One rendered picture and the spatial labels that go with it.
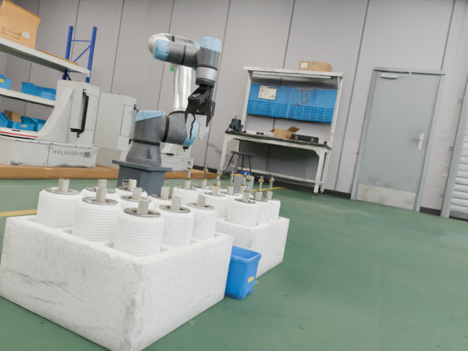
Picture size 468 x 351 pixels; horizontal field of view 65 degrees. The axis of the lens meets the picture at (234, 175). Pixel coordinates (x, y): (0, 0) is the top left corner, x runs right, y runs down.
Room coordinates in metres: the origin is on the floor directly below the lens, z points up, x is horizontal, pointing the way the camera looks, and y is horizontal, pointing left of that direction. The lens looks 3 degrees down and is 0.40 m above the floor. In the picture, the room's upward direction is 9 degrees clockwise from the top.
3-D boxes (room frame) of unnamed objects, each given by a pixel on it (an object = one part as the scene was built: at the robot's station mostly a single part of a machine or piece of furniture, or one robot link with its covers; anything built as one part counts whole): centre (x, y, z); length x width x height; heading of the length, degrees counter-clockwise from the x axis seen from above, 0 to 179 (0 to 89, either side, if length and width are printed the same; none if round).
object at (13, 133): (2.79, 1.69, 0.29); 0.30 x 0.30 x 0.06
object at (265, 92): (6.35, -0.34, 1.54); 0.32 x 0.02 x 0.25; 69
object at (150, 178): (1.58, 0.39, 0.15); 0.19 x 0.19 x 0.30; 69
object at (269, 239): (1.39, 0.01, 0.09); 0.39 x 0.39 x 0.18; 65
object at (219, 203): (1.29, 0.06, 0.16); 0.10 x 0.10 x 0.18
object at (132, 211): (0.75, 0.17, 0.25); 0.08 x 0.08 x 0.01
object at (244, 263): (1.11, 0.03, 0.06); 0.30 x 0.11 x 0.12; 65
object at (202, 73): (1.35, 0.16, 0.66); 0.08 x 0.08 x 0.05
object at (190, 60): (1.43, 0.21, 0.74); 0.11 x 0.11 x 0.08; 22
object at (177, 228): (0.86, 0.12, 0.16); 0.10 x 0.10 x 0.18
